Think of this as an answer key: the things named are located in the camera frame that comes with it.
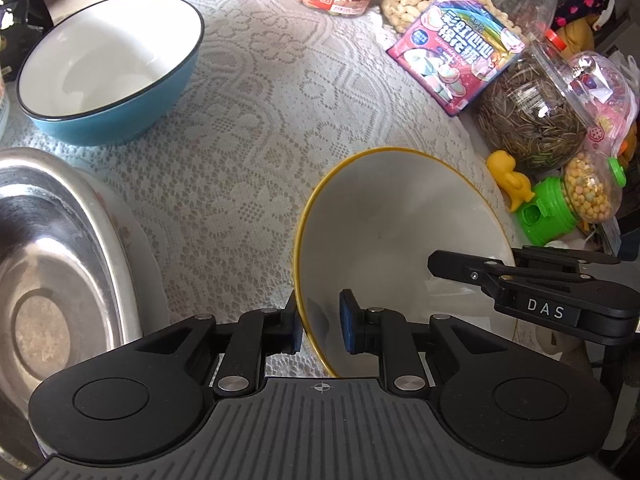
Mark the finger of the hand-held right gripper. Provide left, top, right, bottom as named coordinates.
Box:
left=512, top=246, right=622, bottom=276
left=427, top=250, right=592, bottom=300

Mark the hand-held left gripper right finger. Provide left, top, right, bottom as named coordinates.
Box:
left=339, top=289, right=501, bottom=402

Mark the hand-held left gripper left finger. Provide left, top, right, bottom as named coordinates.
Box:
left=145, top=290, right=306, bottom=402

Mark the white bowl with yellow rim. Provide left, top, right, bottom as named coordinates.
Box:
left=292, top=147, right=516, bottom=378

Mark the stainless steel bowl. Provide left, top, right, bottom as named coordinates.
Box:
left=0, top=147, right=146, bottom=461

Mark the green candy dispenser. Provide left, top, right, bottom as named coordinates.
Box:
left=517, top=150, right=628, bottom=247

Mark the yellow duck toy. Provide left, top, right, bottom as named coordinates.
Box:
left=486, top=150, right=533, bottom=213

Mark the sunflower seed jar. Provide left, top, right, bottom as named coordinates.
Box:
left=472, top=40, right=608, bottom=171

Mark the pink plastic bag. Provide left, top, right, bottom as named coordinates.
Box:
left=570, top=50, right=640, bottom=161

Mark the white lace tablecloth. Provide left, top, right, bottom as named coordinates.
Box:
left=0, top=0, right=516, bottom=376

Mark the pink candy packet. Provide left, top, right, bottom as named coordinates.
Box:
left=387, top=0, right=526, bottom=118

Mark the blue bowl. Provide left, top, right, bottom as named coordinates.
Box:
left=15, top=0, right=206, bottom=147

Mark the black floral gift bag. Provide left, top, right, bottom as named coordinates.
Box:
left=0, top=0, right=56, bottom=81

